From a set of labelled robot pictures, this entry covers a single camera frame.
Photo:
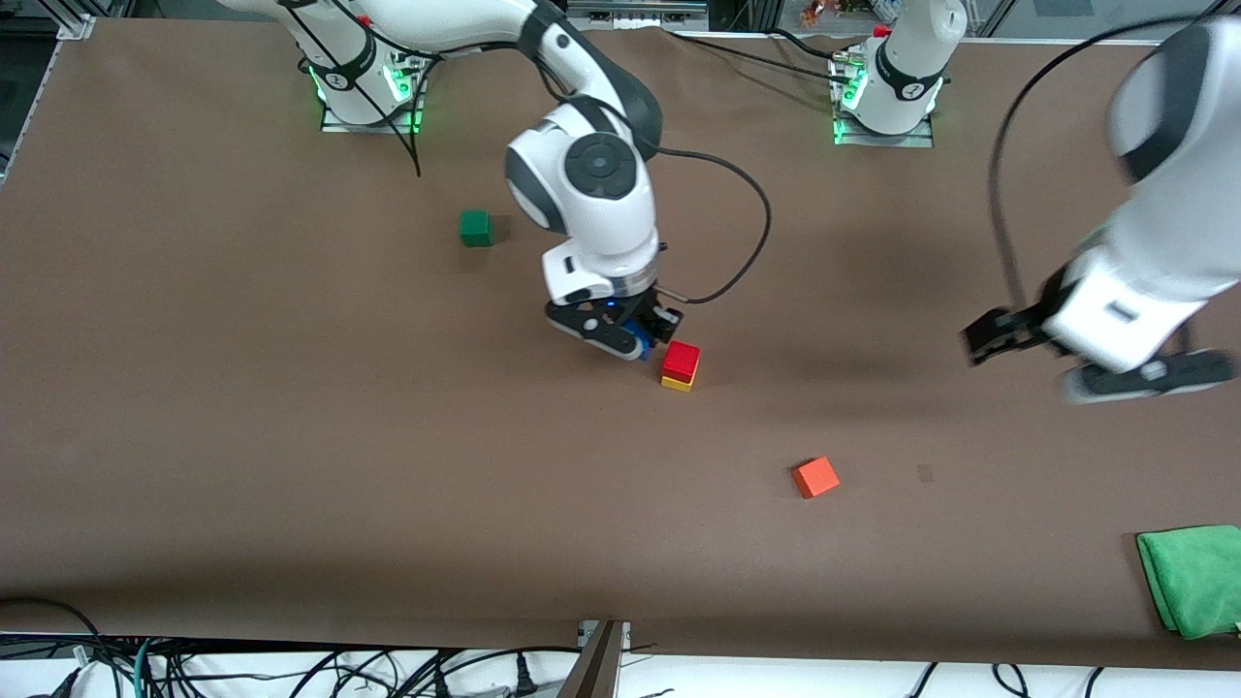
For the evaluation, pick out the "blue block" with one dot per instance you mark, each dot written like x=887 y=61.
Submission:
x=640 y=339

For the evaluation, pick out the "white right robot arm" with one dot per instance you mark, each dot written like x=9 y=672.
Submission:
x=601 y=213

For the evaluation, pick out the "orange block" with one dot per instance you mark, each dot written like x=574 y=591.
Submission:
x=816 y=477

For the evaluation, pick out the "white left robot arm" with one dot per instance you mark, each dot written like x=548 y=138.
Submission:
x=1178 y=194

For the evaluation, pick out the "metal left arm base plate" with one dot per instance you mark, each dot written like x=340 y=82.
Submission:
x=921 y=141

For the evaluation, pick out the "brown table cover sheet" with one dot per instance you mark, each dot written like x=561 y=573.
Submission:
x=582 y=543

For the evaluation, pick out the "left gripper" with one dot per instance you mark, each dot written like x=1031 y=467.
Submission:
x=1026 y=320

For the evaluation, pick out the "red block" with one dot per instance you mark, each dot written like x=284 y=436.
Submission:
x=681 y=362

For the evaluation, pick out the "yellow block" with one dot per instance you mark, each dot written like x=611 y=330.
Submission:
x=676 y=385

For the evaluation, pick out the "grey aluminium rail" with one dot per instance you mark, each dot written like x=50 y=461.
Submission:
x=635 y=10

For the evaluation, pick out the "green cloth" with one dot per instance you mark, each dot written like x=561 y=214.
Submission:
x=1197 y=582

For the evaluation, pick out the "grey metal frame post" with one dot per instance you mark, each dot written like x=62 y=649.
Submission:
x=601 y=669

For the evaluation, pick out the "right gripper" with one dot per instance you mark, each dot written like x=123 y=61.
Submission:
x=662 y=316

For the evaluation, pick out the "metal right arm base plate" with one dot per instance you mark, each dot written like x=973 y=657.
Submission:
x=412 y=97

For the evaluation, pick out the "green block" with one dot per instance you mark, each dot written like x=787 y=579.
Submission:
x=475 y=228

